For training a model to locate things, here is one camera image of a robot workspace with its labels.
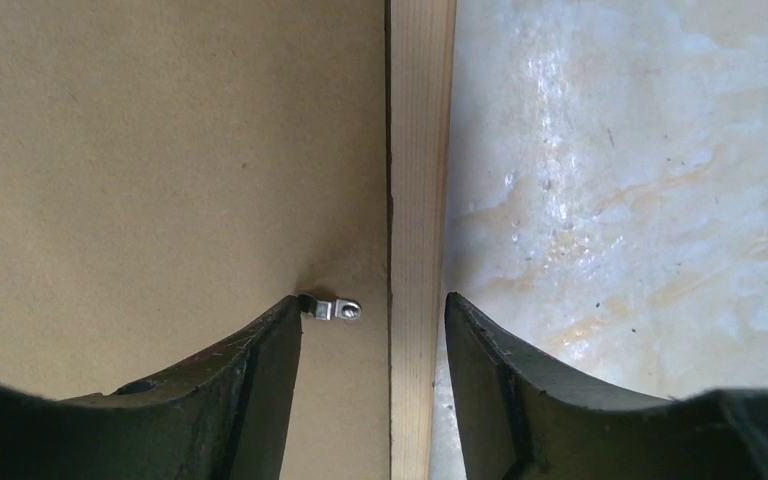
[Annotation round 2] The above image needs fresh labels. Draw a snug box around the silver metal turn clip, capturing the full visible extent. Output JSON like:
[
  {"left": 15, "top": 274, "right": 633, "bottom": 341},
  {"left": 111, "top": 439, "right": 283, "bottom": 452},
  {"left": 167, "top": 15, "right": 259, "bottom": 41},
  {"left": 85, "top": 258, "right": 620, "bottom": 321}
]
[{"left": 297, "top": 293, "right": 363, "bottom": 322}]

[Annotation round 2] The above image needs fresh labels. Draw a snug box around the wooden picture frame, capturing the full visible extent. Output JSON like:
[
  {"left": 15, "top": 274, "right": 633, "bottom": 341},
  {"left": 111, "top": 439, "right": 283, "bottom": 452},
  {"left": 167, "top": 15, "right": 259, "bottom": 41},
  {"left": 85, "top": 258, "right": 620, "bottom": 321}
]
[{"left": 387, "top": 0, "right": 457, "bottom": 479}]

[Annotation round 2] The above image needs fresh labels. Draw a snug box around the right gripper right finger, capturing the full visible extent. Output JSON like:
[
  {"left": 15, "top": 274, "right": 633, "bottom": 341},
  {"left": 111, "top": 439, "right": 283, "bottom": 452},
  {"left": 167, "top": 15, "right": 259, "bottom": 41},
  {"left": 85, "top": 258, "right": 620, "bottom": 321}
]
[{"left": 444, "top": 292, "right": 768, "bottom": 479}]

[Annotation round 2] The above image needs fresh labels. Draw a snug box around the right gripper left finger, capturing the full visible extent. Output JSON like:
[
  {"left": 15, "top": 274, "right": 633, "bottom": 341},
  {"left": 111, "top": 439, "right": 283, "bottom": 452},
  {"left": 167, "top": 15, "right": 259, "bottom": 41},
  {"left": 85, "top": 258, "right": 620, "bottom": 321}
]
[{"left": 0, "top": 296, "right": 302, "bottom": 479}]

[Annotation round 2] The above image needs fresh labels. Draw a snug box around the brown cardboard backing board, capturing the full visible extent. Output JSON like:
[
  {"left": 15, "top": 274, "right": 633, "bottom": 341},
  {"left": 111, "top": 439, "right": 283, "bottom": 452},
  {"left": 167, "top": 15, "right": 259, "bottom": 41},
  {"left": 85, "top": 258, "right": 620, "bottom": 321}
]
[{"left": 0, "top": 1, "right": 390, "bottom": 479}]

